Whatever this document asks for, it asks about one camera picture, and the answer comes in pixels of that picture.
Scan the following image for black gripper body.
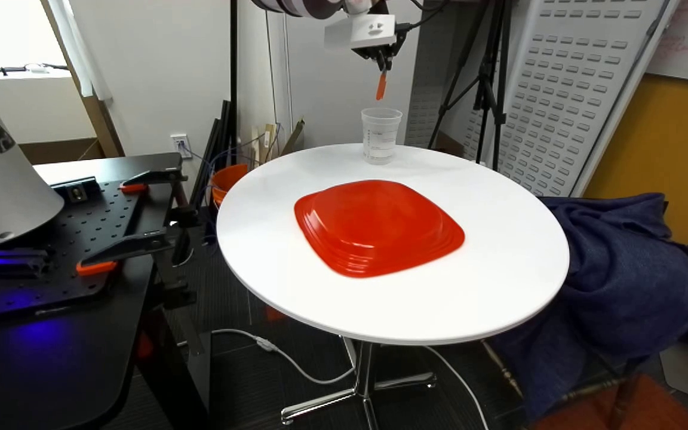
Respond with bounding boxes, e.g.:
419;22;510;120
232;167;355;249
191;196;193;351
350;42;402;62

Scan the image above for clear plastic cup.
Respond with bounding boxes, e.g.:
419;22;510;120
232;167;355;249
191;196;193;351
357;104;404;167

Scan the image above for black tripod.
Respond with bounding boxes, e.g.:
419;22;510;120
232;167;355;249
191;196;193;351
425;0;522;171

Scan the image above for bundle of wooden sticks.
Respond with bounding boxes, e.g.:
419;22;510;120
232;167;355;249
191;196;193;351
232;117;308;171

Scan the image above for red square plate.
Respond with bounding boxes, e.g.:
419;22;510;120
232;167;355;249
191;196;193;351
292;176;467;280

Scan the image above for black leaning boards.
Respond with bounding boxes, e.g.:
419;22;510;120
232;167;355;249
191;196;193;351
189;97;242;210

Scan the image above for orange bucket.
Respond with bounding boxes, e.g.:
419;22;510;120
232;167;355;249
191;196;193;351
207;161;252;210

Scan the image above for white pegboard panel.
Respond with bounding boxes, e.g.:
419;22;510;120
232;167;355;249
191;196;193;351
495;0;674;200

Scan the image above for black perforated breadboard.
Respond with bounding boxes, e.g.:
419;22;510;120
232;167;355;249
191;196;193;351
0;175;183;324

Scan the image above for navy blue blanket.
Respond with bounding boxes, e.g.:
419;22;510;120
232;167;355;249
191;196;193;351
486;191;688;422

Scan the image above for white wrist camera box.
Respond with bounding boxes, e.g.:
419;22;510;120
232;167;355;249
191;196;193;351
323;12;399;50

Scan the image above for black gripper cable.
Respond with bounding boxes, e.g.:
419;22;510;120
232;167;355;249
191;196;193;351
390;0;445;36

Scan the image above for white wall outlet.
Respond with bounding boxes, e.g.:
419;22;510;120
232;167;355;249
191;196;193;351
167;132;193;161

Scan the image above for orange handled black clamp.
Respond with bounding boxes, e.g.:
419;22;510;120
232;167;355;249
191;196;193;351
73;224;193;280
117;161;189;198

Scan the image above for white floor cable with plug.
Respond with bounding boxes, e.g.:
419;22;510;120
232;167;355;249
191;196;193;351
206;324;360;388

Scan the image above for metal table pedestal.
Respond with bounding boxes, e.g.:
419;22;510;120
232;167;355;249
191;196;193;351
277;336;445;430

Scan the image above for thin white floor cable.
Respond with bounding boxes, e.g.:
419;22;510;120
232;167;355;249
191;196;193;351
419;343;495;430

